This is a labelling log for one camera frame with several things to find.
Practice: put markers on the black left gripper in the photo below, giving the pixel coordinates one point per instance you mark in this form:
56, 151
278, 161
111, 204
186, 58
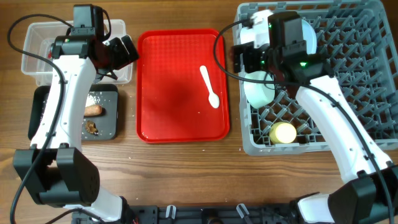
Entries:
124, 58

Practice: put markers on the clear plastic bin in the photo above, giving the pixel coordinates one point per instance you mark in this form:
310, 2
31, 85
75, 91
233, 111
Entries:
40, 36

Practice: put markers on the brown food scrap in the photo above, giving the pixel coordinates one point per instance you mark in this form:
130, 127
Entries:
90, 128

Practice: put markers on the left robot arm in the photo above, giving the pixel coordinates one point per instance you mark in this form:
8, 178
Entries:
53, 169

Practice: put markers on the yellow plastic cup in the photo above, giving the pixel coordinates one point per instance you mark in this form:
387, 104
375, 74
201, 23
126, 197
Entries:
282, 133

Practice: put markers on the white plastic spoon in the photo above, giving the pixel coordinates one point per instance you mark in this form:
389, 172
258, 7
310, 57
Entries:
212, 97

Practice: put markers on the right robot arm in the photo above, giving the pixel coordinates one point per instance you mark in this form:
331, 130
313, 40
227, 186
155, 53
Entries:
280, 48

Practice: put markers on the grey dishwasher rack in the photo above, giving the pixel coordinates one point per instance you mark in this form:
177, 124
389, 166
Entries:
356, 37

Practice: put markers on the red serving tray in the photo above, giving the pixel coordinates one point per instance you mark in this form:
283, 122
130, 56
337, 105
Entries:
172, 98

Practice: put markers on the light blue bowl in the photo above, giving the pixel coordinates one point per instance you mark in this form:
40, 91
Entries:
247, 35

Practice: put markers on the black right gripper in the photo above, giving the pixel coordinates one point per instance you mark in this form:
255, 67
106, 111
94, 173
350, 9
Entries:
248, 51

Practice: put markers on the black plastic tray bin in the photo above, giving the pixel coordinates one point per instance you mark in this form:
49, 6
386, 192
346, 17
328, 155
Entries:
106, 123

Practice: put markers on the green bowl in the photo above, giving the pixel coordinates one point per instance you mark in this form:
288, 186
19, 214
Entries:
259, 94

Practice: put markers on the light blue plate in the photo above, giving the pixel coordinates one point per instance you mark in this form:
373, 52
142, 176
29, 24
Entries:
310, 37

